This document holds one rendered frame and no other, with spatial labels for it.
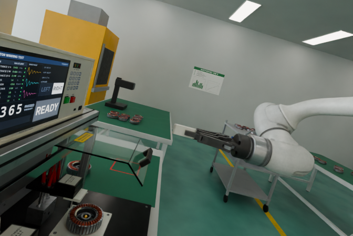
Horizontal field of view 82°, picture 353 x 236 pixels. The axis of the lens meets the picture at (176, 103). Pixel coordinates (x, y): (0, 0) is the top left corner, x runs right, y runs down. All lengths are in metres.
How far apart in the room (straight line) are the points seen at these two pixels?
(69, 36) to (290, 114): 4.00
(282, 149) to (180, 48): 5.27
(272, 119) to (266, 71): 5.62
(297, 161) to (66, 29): 4.15
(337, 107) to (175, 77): 5.16
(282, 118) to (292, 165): 0.16
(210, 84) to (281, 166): 5.24
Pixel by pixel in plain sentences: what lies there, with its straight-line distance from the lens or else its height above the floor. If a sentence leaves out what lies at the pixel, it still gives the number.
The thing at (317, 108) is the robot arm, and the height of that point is 1.36.
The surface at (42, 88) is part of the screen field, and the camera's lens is 0.56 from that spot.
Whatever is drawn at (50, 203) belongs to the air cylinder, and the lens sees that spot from 0.85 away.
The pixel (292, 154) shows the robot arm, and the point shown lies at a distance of 0.70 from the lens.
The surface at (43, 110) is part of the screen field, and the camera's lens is 0.59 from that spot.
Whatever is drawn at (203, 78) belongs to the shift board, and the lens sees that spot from 5.80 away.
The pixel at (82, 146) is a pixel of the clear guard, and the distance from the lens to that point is 0.66.
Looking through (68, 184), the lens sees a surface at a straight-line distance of 0.76.
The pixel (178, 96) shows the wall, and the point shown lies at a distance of 5.75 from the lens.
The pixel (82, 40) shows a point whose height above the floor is 1.60.
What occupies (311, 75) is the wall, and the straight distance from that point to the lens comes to 7.06.
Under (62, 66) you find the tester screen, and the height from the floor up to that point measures 1.28.
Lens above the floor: 1.32
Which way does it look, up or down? 6 degrees down
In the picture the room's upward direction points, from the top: 16 degrees clockwise
